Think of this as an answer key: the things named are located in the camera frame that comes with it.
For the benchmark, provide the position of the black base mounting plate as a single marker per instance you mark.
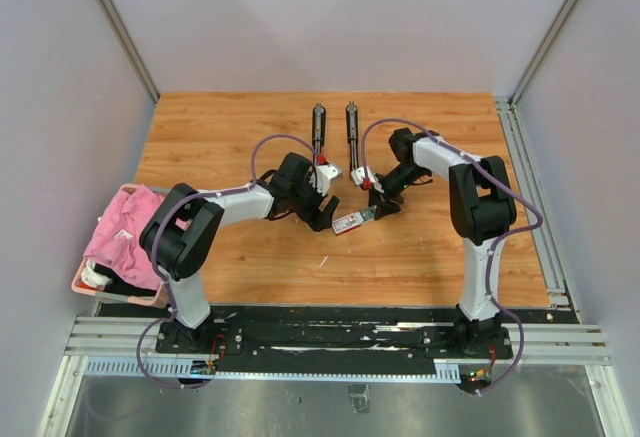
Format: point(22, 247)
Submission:
point(335, 340)

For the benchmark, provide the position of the small white staple tray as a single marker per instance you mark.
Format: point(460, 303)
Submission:
point(368, 214)

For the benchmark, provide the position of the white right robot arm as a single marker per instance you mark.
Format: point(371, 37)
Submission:
point(482, 210)

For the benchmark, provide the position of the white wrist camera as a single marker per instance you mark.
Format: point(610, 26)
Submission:
point(322, 177)
point(366, 179)

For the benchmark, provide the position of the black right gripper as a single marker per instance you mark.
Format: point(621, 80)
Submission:
point(384, 206)

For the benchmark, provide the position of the pink plastic basket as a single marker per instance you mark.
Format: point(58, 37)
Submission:
point(97, 280)

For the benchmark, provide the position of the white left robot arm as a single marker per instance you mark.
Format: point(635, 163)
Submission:
point(178, 237)

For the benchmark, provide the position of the pink cloth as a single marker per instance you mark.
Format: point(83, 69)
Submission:
point(115, 240)

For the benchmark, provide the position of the red white staple box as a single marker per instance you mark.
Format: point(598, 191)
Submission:
point(347, 223)

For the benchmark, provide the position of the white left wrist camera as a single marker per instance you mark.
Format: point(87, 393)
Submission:
point(322, 177)

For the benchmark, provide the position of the black stapler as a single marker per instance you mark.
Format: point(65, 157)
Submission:
point(352, 126)
point(318, 128)

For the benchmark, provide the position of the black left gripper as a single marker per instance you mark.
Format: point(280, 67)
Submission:
point(317, 219)

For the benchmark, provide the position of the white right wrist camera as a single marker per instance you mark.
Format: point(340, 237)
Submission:
point(366, 179)

